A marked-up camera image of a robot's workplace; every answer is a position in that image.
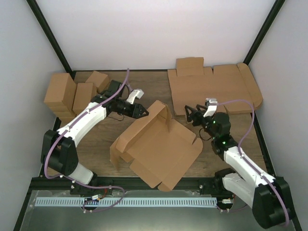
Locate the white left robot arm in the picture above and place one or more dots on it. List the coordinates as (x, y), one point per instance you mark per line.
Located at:
(59, 148)

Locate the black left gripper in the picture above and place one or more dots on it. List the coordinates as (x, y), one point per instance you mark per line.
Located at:
(135, 112)

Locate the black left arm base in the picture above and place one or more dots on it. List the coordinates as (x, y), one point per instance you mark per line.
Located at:
(97, 182)

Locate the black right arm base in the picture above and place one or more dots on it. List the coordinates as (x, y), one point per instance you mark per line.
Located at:
(213, 187)

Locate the tilted small cardboard box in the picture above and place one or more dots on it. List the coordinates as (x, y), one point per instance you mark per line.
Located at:
(100, 80)

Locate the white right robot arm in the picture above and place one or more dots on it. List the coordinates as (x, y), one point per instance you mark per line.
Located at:
(268, 196)

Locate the light blue slotted cable duct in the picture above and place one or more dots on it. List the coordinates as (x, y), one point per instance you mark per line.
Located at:
(128, 202)

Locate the black right frame post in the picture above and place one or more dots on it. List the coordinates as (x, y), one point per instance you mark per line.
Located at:
(275, 9)

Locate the black left frame post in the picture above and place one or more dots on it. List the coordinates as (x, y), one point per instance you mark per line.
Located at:
(49, 34)

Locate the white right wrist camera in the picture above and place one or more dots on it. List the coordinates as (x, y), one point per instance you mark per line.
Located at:
(211, 105)

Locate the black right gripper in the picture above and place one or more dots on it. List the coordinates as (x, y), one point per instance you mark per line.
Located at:
(198, 115)

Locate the tall folded cardboard box stack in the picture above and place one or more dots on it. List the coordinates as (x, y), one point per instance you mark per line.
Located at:
(60, 96)

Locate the black frame post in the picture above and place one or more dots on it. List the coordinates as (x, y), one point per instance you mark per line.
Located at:
(275, 9)
(49, 34)

